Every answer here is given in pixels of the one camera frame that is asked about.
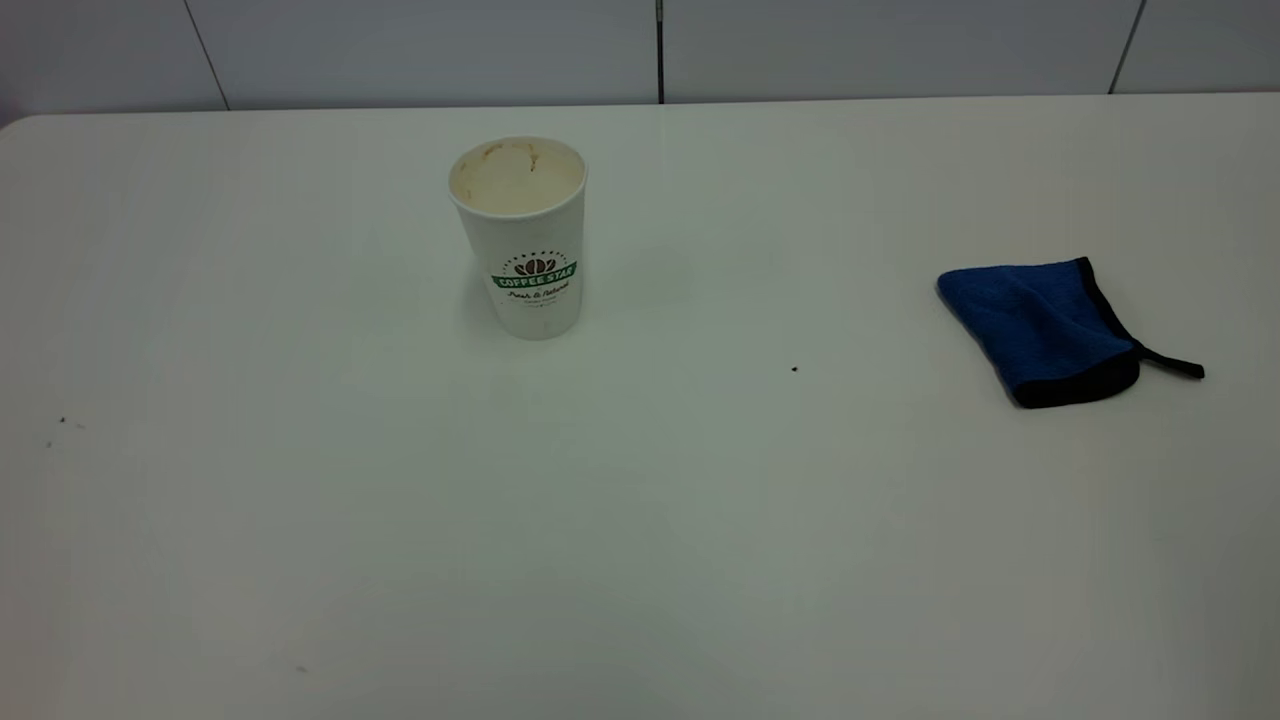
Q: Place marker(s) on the blue cloth with black trim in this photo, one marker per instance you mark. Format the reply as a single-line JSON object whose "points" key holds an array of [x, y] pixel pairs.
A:
{"points": [[1035, 320]]}

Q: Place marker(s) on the white Coffee Star paper cup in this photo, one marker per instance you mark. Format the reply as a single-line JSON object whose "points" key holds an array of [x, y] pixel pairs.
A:
{"points": [[525, 260]]}

